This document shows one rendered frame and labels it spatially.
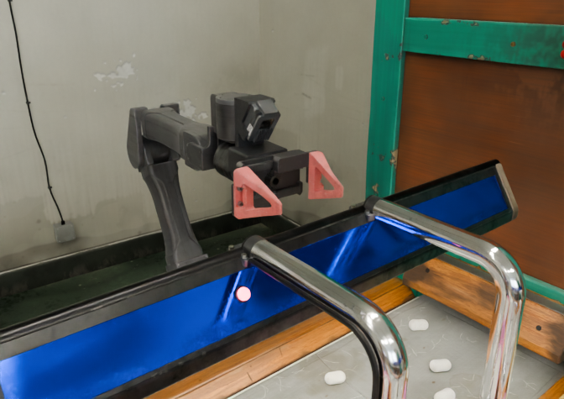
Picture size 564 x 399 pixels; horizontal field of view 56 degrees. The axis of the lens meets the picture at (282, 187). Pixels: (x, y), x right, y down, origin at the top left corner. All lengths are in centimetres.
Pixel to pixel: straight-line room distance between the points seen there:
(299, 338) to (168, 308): 54
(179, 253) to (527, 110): 65
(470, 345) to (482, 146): 34
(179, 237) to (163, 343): 64
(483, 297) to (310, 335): 30
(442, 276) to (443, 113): 29
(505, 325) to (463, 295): 50
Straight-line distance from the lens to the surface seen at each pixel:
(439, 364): 93
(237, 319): 45
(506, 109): 93
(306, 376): 90
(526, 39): 89
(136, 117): 103
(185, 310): 43
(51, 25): 252
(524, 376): 98
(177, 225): 105
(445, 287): 100
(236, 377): 88
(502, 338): 50
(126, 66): 262
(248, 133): 73
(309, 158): 74
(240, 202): 68
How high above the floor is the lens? 132
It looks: 21 degrees down
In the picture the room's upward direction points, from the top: straight up
